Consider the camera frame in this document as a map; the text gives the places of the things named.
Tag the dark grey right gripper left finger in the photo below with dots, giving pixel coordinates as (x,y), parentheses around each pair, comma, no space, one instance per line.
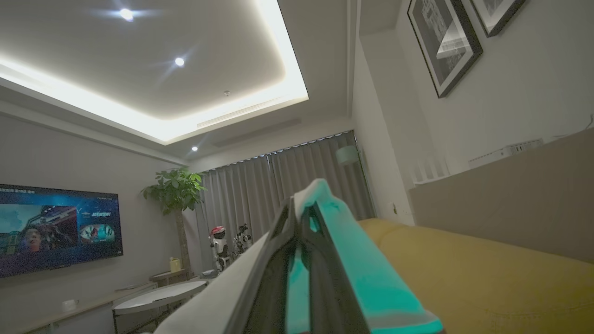
(250,287)

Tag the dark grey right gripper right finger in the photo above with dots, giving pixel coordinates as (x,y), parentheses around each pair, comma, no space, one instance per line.
(362,278)

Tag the black and white toy robot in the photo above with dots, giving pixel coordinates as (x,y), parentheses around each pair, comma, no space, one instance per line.
(242,239)

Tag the white toy robot red helmet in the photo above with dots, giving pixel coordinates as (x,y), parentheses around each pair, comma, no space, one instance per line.
(219,246)

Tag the yellow mug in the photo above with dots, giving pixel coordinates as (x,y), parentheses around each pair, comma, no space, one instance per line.
(175,264)

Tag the grey window curtain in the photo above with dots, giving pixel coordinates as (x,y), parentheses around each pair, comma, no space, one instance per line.
(236,199)
(320,167)

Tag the round white coffee table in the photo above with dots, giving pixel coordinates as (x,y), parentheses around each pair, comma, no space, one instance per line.
(158,297)

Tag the green potted tree plant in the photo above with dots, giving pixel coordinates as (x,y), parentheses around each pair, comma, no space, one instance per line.
(176,190)

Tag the yellow sofa cushion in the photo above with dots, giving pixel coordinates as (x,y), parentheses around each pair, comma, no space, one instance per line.
(487,287)

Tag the light wooden television console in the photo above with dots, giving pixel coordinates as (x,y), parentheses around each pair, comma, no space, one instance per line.
(88,306)

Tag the beige headboard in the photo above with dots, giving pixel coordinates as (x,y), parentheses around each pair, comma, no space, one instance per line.
(510,208)

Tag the white power strip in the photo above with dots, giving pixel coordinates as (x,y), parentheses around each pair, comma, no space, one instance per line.
(506,152)

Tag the large black framed picture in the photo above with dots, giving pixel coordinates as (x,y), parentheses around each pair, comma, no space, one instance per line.
(445,41)

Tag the small black framed picture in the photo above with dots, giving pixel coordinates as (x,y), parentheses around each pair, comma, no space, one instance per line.
(499,14)

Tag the flat wall television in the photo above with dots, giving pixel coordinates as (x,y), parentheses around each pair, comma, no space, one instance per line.
(55,232)

